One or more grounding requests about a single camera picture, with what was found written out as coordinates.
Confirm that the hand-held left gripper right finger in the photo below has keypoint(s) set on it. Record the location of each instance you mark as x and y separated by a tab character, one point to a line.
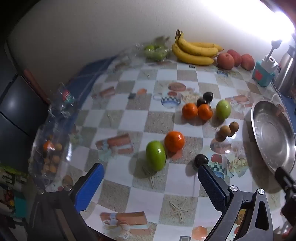
212	188

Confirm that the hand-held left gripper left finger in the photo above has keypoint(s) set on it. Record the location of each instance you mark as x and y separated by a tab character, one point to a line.
90	185

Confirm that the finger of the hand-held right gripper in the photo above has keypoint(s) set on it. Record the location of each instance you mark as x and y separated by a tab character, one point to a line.
285	179

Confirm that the dark plum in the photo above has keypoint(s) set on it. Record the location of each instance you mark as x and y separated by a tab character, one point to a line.
200	161
208	96
201	102

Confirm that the brown longan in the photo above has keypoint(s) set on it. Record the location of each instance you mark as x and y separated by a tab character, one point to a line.
224	131
234	127

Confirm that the orange mandarin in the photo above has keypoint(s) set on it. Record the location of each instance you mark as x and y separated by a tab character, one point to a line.
174	141
189	111
205	112

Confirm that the elongated green jujube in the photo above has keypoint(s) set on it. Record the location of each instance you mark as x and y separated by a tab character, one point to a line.
156	156

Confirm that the round green jujube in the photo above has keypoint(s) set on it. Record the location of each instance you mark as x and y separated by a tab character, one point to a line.
223	109

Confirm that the clear container of small longans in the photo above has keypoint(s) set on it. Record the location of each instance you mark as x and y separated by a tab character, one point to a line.
49	160

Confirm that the glass cup with round label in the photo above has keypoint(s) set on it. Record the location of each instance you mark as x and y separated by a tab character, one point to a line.
66	98

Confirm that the checkered printed tablecloth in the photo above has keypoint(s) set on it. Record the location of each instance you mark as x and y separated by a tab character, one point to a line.
129	97

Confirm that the dark cabinet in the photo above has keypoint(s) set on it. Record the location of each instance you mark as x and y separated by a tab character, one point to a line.
18	111

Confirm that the stainless steel thermos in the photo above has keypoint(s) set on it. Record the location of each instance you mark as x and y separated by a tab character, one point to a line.
286	69

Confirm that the brown chair back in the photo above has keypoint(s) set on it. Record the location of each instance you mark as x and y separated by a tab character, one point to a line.
34	83

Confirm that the red peach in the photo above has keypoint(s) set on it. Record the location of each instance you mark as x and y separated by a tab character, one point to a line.
225	61
248	62
235	55

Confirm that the yellow banana bunch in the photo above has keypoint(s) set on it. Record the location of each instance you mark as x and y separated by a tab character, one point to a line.
194	54

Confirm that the clear box of green jujubes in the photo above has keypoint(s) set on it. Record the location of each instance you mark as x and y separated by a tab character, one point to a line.
153	52

